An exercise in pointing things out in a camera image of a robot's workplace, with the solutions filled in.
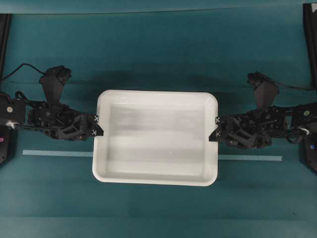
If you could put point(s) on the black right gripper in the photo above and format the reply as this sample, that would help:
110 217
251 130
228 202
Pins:
253 129

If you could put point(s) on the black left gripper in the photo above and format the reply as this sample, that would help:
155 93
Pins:
60 122

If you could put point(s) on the white plastic tray case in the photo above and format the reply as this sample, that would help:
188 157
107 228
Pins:
156 137

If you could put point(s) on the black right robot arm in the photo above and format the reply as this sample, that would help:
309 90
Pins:
301 124

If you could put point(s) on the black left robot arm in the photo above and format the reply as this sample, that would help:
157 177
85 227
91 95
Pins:
13 116

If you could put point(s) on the light blue tape strip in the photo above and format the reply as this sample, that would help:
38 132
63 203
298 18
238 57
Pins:
90 154

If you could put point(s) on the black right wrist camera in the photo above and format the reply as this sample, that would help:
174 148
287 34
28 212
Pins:
265 90

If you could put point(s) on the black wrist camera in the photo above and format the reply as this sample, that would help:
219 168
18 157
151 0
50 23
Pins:
265 90
53 82

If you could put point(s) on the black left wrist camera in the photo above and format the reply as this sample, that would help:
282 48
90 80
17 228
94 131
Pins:
53 82

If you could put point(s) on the black left frame post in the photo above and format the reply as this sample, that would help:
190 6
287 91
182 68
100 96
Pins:
5 20

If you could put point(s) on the black frame post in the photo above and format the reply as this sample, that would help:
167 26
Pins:
310 29
5 20

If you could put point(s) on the black right frame post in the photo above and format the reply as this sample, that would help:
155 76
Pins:
310 29

